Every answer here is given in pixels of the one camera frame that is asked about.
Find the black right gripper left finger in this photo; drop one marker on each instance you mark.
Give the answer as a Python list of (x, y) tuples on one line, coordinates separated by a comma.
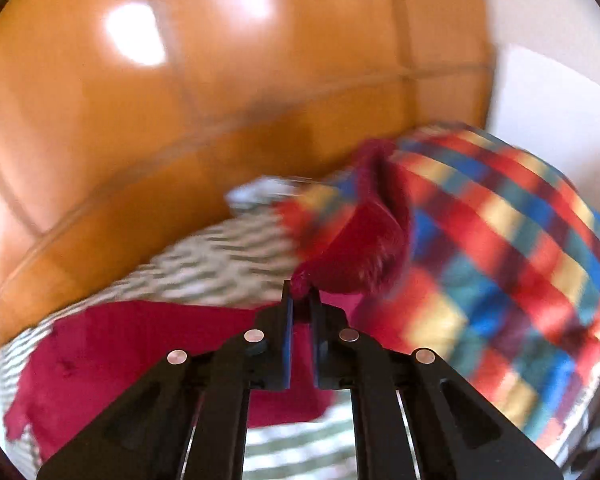
[(188, 420)]

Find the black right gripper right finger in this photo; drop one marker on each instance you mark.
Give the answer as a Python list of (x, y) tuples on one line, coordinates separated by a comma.
[(414, 417)]

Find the crimson red knit garment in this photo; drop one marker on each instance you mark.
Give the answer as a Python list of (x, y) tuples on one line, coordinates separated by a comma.
[(352, 235)]

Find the multicolour plaid blanket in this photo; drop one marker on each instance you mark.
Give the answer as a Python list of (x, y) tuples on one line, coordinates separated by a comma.
[(502, 279)]

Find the green white checkered bedsheet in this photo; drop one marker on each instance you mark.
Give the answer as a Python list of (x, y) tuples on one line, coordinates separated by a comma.
[(238, 263)]

